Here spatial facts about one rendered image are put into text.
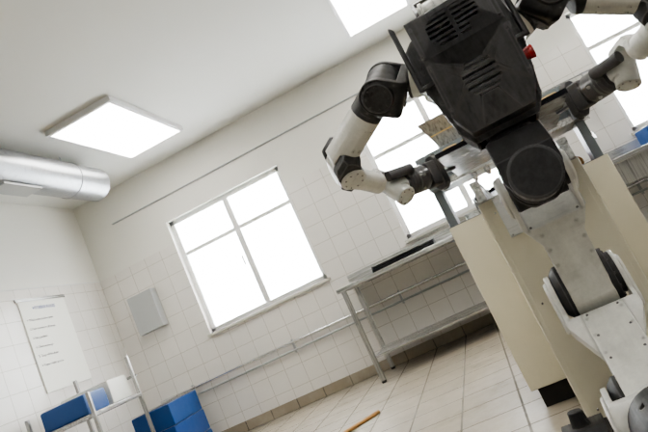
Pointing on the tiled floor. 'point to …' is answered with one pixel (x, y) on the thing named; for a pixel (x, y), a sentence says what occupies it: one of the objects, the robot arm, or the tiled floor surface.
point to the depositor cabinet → (494, 284)
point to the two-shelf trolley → (103, 408)
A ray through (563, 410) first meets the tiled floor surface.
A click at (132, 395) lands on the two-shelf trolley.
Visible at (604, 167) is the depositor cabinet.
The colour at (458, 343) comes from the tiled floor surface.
